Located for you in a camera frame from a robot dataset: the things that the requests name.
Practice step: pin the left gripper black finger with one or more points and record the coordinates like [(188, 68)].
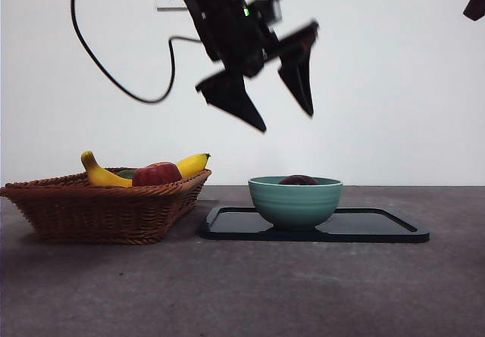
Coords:
[(235, 98), (299, 75)]

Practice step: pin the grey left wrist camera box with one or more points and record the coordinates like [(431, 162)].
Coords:
[(269, 9)]

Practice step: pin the brown wicker basket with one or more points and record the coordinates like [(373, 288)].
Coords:
[(102, 216)]

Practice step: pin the dark purple plum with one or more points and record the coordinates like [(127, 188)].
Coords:
[(298, 180)]

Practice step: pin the yellow banana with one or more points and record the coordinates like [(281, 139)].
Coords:
[(98, 176)]

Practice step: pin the green fruit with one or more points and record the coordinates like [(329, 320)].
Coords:
[(127, 173)]

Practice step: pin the teal ribbed bowl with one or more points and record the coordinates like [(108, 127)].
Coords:
[(295, 208)]

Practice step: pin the black rectangular tray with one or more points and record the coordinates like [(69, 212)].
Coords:
[(360, 227)]

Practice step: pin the red apple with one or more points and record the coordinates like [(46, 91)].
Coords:
[(157, 174)]

